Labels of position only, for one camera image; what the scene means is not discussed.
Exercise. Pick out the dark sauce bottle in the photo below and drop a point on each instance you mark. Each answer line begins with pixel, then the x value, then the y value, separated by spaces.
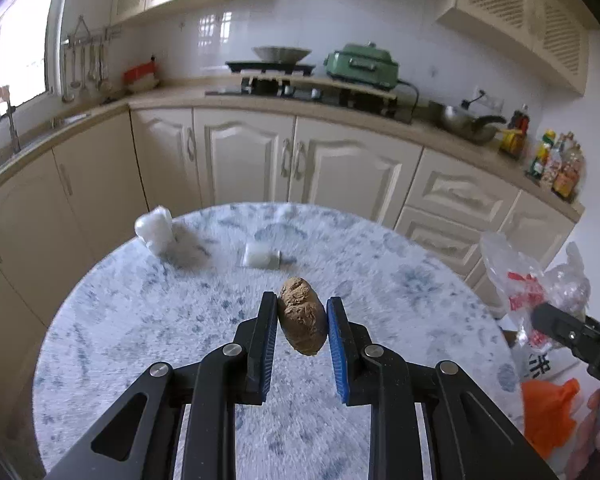
pixel 515 135

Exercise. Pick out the condiment bottles group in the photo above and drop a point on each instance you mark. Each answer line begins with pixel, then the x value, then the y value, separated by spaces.
pixel 558 165

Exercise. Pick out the chrome faucet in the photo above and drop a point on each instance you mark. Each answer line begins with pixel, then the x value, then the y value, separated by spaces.
pixel 7 111

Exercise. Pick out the utensil rail with ladles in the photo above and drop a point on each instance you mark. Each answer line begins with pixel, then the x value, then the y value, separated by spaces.
pixel 84 61

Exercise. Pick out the red white bowl stack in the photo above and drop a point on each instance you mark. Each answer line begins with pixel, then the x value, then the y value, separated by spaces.
pixel 142 77

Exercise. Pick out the steel wok pan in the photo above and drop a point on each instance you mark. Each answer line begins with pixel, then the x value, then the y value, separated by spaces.
pixel 459 120

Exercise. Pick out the green electric cooker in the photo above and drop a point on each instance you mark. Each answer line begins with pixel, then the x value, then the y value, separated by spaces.
pixel 363 64

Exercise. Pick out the brown potato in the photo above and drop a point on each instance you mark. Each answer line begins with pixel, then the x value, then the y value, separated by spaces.
pixel 302 316

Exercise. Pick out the window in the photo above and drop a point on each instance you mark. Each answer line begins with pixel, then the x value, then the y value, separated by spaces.
pixel 23 39

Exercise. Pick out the white rice bag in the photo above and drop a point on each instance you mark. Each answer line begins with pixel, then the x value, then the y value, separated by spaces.
pixel 555 366

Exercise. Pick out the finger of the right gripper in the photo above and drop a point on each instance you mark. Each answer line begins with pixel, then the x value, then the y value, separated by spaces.
pixel 582 338

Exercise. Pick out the upper cream cabinets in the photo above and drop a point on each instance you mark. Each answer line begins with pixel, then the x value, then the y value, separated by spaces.
pixel 451 48

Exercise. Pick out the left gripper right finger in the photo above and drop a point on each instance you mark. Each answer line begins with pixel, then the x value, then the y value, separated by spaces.
pixel 425 422

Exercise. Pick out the lower cream cabinets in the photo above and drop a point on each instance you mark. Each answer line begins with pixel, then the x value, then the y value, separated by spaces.
pixel 73 194

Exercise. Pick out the person right hand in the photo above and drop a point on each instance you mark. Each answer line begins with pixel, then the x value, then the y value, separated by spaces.
pixel 584 461

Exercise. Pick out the white tissue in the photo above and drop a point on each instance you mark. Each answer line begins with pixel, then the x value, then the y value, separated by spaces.
pixel 155 230

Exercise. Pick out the steel kitchen sink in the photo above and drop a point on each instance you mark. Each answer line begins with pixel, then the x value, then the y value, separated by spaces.
pixel 40 132

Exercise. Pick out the orange plastic bag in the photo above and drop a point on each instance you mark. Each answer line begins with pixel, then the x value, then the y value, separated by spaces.
pixel 547 414

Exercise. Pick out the white red plastic bag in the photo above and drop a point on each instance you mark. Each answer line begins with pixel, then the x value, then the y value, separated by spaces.
pixel 522 285

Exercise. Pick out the black gas stove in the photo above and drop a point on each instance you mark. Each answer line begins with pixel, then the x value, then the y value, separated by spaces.
pixel 296 82

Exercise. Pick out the cream cabinets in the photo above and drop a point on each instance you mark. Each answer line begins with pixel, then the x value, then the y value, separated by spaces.
pixel 451 48
pixel 73 194

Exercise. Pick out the small white plastic bottle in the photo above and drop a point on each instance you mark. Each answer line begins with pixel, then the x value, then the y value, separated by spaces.
pixel 260 256

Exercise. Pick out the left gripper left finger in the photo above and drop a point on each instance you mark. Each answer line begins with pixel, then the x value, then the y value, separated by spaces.
pixel 180 422

